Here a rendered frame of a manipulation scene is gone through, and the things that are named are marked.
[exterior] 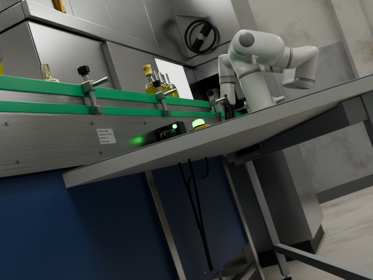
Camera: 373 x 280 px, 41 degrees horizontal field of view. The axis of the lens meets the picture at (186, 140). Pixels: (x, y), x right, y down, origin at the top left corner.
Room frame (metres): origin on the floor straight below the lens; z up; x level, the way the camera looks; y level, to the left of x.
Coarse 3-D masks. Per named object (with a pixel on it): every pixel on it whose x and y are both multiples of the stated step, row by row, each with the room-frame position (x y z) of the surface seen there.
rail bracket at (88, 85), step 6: (84, 66) 1.23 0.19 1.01; (78, 72) 1.24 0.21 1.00; (84, 72) 1.24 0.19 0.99; (84, 78) 1.24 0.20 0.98; (102, 78) 1.23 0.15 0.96; (108, 78) 1.22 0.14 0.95; (84, 84) 1.24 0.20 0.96; (90, 84) 1.23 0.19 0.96; (96, 84) 1.23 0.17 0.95; (84, 90) 1.24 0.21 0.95; (90, 90) 1.23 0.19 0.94; (96, 90) 1.25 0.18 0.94; (90, 96) 1.24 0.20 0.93; (90, 102) 1.24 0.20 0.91; (96, 102) 1.24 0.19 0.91; (90, 108) 1.24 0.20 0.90; (96, 108) 1.23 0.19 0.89; (102, 108) 1.25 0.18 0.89; (96, 114) 1.23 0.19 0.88; (102, 114) 1.26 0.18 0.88
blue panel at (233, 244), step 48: (0, 192) 0.88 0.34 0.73; (48, 192) 1.00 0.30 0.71; (96, 192) 1.16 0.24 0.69; (144, 192) 1.39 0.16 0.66; (192, 192) 1.72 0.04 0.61; (0, 240) 0.85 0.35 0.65; (48, 240) 0.96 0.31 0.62; (96, 240) 1.11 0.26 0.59; (144, 240) 1.31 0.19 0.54; (192, 240) 1.59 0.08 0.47; (240, 240) 2.04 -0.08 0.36
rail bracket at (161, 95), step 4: (156, 84) 1.66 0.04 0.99; (160, 84) 1.68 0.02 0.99; (156, 88) 1.67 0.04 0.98; (160, 88) 1.67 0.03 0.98; (176, 88) 1.66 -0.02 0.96; (160, 92) 1.66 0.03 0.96; (164, 92) 1.68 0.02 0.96; (168, 92) 1.66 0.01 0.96; (172, 92) 1.66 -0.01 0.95; (156, 96) 1.67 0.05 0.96; (160, 96) 1.66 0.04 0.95; (164, 96) 1.67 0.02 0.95; (160, 100) 1.67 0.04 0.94; (164, 100) 1.67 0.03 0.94; (164, 104) 1.67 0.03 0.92; (164, 108) 1.67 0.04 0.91; (164, 112) 1.67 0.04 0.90; (168, 112) 1.66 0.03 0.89; (164, 116) 1.67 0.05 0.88; (168, 116) 1.67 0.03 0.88
